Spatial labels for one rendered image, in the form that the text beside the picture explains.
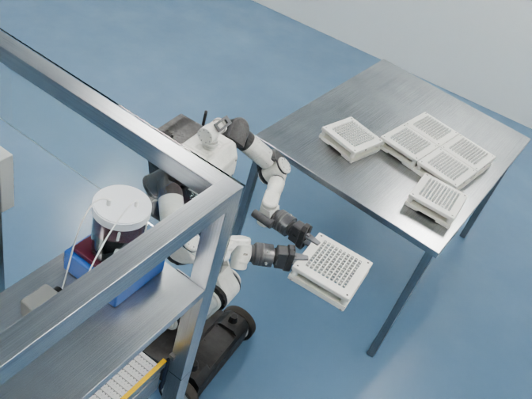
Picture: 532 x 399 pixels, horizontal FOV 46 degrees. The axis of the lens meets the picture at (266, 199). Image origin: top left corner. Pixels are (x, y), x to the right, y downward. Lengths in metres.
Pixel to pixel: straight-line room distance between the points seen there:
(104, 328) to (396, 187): 1.95
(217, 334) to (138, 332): 1.49
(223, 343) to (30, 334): 1.99
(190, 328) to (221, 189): 0.57
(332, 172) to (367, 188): 0.19
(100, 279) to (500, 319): 3.27
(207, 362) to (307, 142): 1.24
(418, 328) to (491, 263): 0.95
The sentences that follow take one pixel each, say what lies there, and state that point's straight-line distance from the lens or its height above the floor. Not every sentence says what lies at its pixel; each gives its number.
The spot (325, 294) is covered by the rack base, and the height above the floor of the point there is 1.02.
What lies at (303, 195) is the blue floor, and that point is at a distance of 4.42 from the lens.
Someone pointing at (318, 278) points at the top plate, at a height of 1.06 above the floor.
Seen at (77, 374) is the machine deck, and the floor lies 1.33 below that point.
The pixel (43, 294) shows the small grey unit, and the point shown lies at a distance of 1.73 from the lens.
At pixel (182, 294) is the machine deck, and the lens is 1.83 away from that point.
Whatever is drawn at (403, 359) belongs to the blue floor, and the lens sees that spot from 3.72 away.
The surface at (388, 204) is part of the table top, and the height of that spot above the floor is 0.88.
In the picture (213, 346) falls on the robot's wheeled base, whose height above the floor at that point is 0.19.
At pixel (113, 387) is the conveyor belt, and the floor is 0.89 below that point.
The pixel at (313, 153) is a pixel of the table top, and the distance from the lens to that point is 3.28.
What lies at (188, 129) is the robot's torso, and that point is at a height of 1.27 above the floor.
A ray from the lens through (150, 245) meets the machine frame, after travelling 1.43.
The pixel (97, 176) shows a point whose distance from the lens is 2.05.
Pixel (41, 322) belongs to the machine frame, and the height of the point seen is 1.70.
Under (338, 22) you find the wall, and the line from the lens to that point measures 6.63.
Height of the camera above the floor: 2.73
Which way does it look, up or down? 40 degrees down
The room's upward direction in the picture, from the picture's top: 18 degrees clockwise
